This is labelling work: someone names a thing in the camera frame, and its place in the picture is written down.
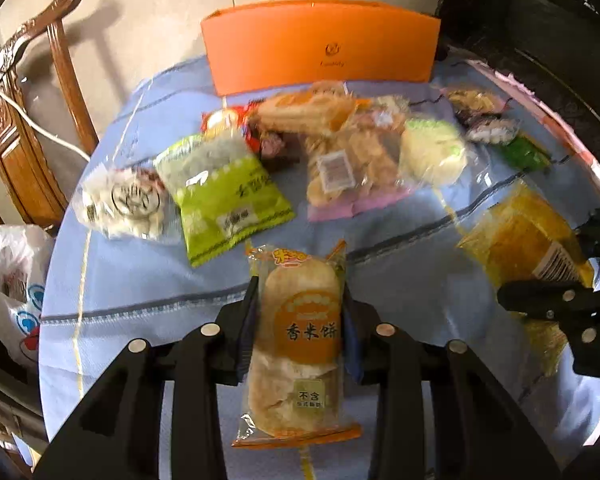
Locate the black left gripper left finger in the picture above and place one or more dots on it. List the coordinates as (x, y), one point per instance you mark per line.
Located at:
(114, 432)

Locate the green candy packet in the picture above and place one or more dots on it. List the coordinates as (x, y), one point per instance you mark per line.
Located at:
(524, 155)

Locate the white round biscuit bag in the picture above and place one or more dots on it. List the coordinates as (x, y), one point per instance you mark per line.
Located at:
(123, 202)

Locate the yellow bread packet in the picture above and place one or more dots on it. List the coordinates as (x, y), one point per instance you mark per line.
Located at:
(524, 238)

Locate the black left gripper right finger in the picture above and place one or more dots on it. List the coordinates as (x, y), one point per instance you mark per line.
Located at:
(441, 413)

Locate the beige pink snack packet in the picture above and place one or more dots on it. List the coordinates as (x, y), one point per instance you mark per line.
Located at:
(471, 102)

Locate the pink bag of crackers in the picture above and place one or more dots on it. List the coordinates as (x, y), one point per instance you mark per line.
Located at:
(354, 171)

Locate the green sunflower seed packet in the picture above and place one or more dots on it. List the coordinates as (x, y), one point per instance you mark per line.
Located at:
(223, 192)

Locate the orange cardboard box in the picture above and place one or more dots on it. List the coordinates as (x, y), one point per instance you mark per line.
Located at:
(282, 43)

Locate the red round cookie packet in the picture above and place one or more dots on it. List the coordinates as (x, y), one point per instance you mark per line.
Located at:
(227, 118)

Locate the wooden chair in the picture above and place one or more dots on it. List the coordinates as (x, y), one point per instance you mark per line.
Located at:
(24, 169)

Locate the dark carved wooden furniture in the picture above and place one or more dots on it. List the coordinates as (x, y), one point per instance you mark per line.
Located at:
(552, 46)

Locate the steamed cake clear packet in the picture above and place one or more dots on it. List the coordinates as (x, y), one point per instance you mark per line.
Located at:
(433, 152)

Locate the orange rice cracker packet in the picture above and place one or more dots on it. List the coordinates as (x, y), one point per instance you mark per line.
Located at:
(294, 383)
(306, 112)

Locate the white plastic bag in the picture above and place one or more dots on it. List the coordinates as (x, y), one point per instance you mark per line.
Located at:
(24, 258)

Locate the blue tablecloth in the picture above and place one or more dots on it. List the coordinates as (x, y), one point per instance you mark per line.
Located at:
(101, 293)

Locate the brown chocolate wafer packet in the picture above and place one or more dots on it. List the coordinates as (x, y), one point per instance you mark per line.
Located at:
(277, 151)

